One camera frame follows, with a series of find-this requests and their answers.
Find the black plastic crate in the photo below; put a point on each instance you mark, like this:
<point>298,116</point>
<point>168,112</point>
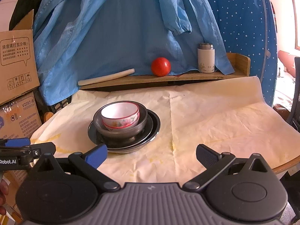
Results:
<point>60,105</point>

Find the wooden shelf tray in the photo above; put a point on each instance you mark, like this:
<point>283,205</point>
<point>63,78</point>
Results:
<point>240,63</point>

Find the light blue hanging coat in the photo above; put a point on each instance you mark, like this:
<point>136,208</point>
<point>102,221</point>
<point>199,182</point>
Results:
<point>81,39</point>

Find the red tomato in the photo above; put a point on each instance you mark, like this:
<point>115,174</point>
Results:
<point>160,67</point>

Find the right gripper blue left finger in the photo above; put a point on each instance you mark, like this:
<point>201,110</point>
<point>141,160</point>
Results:
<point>86,164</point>

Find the cream paper table cover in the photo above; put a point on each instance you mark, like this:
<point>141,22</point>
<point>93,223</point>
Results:
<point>227,115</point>

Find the lower cardboard box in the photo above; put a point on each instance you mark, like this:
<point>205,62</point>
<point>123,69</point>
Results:
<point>19,118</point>

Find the black mesh office chair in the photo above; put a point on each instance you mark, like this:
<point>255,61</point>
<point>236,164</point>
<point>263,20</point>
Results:
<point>291,182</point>

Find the blue dotted tent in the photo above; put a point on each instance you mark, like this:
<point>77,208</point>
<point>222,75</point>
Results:
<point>248,28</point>

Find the deep steel bowl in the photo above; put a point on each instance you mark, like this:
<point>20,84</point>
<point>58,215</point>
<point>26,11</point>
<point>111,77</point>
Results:
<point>97,120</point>

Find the person's left hand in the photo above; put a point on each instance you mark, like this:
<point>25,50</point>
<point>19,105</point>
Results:
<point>4,191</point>

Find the dark steel plate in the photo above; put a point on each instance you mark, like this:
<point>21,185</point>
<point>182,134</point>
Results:
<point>92,133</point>

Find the orange round object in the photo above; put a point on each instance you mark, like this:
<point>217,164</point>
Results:
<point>47,116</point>

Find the white ceramic bowl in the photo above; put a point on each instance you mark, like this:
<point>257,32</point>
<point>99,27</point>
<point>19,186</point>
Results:
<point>121,113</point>
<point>118,127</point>

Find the cardboard box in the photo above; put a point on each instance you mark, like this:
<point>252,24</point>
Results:
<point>18,71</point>
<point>19,118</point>

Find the upper cardboard box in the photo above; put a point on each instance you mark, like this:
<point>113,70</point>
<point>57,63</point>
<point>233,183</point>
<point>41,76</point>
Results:
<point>18,71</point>

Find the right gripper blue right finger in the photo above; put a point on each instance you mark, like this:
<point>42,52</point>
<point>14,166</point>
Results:
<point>215,164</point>

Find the white rolling pin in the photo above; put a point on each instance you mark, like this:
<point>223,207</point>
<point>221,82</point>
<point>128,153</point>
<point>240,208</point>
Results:
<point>106,78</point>

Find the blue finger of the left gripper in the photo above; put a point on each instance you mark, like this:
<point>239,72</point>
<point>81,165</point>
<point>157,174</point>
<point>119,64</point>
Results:
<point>18,142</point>

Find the white thermos cup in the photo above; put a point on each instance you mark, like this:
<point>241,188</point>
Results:
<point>206,58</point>

